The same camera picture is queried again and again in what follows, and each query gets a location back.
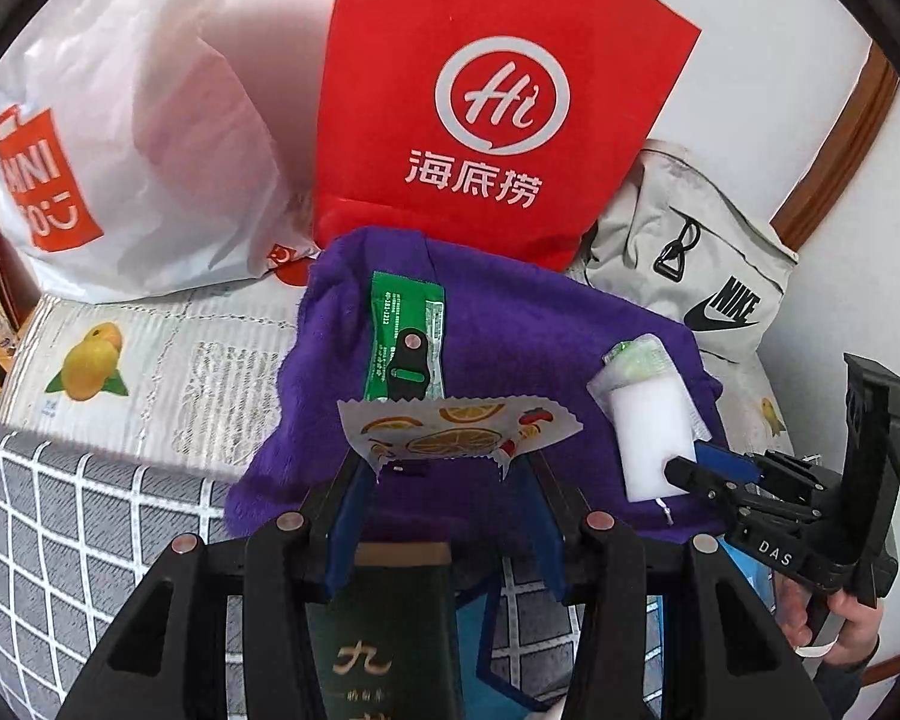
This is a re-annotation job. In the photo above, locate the red paper bag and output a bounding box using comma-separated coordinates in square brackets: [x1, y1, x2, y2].
[311, 0, 702, 271]

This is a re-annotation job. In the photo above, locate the dark green tin box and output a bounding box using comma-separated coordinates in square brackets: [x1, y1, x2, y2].
[304, 540, 462, 720]

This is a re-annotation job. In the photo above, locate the newsprint lemon tablecloth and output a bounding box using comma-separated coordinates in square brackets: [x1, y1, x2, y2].
[0, 289, 822, 481]

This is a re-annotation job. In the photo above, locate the grey checked tablecloth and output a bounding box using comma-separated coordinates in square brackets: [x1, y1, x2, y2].
[0, 420, 721, 720]

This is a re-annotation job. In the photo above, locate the fruit print sachet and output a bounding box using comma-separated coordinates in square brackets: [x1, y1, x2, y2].
[337, 396, 584, 477]

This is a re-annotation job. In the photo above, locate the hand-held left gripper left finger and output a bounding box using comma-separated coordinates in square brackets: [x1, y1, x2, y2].
[56, 456, 380, 720]

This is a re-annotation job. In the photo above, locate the person's right hand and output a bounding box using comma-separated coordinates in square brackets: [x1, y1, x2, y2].
[776, 577, 883, 667]

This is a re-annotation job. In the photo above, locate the green sachet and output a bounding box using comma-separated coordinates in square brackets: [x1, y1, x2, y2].
[364, 272, 449, 402]

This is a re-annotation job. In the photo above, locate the white sponge block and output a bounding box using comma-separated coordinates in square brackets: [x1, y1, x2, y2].
[589, 371, 698, 500]

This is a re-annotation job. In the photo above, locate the pale green packet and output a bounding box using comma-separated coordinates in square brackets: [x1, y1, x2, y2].
[600, 334, 680, 391]

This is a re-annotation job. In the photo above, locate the purple fleece towel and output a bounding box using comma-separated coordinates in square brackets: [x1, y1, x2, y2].
[225, 229, 725, 541]

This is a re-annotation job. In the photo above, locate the grey waist bag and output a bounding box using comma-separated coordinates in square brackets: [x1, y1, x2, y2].
[562, 139, 800, 361]

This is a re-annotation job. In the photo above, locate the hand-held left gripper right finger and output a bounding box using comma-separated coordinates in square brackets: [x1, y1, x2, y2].
[513, 456, 833, 720]

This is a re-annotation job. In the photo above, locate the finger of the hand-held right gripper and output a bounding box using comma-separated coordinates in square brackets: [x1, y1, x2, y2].
[694, 441, 767, 485]
[664, 457, 752, 512]

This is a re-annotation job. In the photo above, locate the wooden door frame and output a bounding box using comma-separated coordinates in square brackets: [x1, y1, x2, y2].
[769, 37, 900, 252]

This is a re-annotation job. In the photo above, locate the white plastic shopping bag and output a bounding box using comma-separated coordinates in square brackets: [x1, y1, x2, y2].
[0, 0, 323, 305]

